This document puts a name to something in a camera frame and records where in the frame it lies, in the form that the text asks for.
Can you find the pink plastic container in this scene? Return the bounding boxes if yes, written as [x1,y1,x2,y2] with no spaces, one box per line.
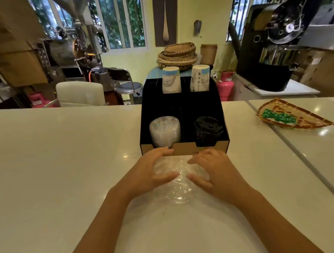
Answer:
[28,92,59,108]

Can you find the chrome bar stool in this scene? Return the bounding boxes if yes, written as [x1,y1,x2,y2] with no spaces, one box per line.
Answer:
[107,68,143,105]

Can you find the white-framed window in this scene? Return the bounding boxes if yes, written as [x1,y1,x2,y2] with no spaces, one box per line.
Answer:
[29,0,148,50]

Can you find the fan-shaped woven tray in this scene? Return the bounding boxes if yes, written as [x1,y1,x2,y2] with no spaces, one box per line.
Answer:
[256,98,334,129]

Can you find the person's left forearm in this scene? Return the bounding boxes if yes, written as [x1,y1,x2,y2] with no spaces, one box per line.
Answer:
[73,182,137,253]

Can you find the barred window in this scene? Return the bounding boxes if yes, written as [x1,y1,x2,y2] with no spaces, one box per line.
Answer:
[226,0,255,42]

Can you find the stack of woven baskets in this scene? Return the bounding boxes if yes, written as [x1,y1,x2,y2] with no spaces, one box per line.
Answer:
[157,42,198,71]

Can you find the person's right hand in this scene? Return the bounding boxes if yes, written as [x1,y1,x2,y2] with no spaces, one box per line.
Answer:
[186,149,255,208]

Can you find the silver coffee roaster machine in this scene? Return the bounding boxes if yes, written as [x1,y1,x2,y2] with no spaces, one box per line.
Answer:
[33,0,109,84]

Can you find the person's right forearm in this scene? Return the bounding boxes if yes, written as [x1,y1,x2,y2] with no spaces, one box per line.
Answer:
[233,188,325,253]

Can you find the white roaster table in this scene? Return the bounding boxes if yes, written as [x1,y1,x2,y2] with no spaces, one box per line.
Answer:
[233,74,321,101]

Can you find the stack of black cup lids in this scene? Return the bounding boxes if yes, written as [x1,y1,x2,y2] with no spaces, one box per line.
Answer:
[194,116,224,147]

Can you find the printed paper cup stack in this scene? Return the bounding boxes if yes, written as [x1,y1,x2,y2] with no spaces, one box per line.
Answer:
[162,66,182,94]
[190,64,210,92]

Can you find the white chair back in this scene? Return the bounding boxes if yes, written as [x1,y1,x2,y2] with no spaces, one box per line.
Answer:
[55,81,106,107]

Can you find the stack of clear dome lids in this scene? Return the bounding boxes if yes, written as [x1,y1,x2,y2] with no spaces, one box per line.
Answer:
[149,116,182,148]

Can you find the pile of green packets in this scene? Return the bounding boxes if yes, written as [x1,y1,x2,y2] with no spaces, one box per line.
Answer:
[261,109,297,125]

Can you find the black cardboard organizer box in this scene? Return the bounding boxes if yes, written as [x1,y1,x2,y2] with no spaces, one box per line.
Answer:
[140,76,230,157]

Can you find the stack of clear plastic cups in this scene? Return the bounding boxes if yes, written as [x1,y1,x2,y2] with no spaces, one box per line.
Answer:
[153,155,210,204]

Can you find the large cardboard box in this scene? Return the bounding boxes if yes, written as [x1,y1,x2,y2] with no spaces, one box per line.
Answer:
[0,0,50,88]

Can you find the brown wall hanging with spoon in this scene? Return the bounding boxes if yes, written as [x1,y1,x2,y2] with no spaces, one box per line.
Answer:
[152,0,178,47]

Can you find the person's left hand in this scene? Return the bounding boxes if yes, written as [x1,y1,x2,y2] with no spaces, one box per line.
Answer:
[112,146,181,203]

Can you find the black coffee roaster machine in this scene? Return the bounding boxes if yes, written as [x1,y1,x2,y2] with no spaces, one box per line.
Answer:
[236,0,334,92]

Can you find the pink gas cylinder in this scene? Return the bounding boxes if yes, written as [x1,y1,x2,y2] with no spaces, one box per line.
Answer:
[216,70,235,102]

